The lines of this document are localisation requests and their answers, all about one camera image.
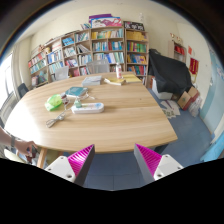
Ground green white charger plug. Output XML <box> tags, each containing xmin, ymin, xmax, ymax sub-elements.
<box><xmin>74</xmin><ymin>98</ymin><xmax>82</xmax><ymax>108</ymax></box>

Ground grey stacked books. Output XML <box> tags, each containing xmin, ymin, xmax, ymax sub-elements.
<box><xmin>82</xmin><ymin>76</ymin><xmax>102</xmax><ymax>86</ymax></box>

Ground grey mesh chair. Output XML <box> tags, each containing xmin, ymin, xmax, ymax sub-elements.
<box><xmin>87</xmin><ymin>59</ymin><xmax>110</xmax><ymax>74</ymax></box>

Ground teal book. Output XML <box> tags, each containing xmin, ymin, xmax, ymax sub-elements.
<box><xmin>65</xmin><ymin>87</ymin><xmax>88</xmax><ymax>97</ymax></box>

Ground person's forearm with watch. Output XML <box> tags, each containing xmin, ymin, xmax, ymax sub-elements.
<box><xmin>0</xmin><ymin>127</ymin><xmax>17</xmax><ymax>150</ymax></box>

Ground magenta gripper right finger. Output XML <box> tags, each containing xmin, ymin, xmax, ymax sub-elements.
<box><xmin>134</xmin><ymin>144</ymin><xmax>183</xmax><ymax>184</ymax></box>

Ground cardboard box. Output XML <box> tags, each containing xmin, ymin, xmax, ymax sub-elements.
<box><xmin>177</xmin><ymin>87</ymin><xmax>199</xmax><ymax>111</ymax></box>

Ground white bottle red cap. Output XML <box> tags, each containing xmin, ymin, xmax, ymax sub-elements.
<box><xmin>116</xmin><ymin>63</ymin><xmax>122</xmax><ymax>79</ymax></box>

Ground green plastic bag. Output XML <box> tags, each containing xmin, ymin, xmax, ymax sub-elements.
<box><xmin>45</xmin><ymin>94</ymin><xmax>62</xmax><ymax>111</ymax></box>

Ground person's left hand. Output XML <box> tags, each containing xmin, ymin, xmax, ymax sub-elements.
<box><xmin>15</xmin><ymin>140</ymin><xmax>37</xmax><ymax>157</ymax></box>

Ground white chair left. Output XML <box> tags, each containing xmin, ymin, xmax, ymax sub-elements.
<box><xmin>55</xmin><ymin>66</ymin><xmax>69</xmax><ymax>81</ymax></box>

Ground white power strip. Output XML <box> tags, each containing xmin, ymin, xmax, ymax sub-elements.
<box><xmin>71</xmin><ymin>103</ymin><xmax>104</xmax><ymax>114</ymax></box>

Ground black cloth covered object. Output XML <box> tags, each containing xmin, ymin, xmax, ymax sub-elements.
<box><xmin>149</xmin><ymin>49</ymin><xmax>192</xmax><ymax>94</ymax></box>

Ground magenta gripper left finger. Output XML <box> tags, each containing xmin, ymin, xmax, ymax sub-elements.
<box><xmin>46</xmin><ymin>144</ymin><xmax>95</xmax><ymax>186</ymax></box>

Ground wooden oval table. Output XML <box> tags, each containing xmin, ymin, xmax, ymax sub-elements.
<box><xmin>5</xmin><ymin>76</ymin><xmax>177</xmax><ymax>167</ymax></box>

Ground large wooden bookshelf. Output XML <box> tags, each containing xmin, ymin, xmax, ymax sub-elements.
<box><xmin>28</xmin><ymin>26</ymin><xmax>149</xmax><ymax>87</ymax></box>

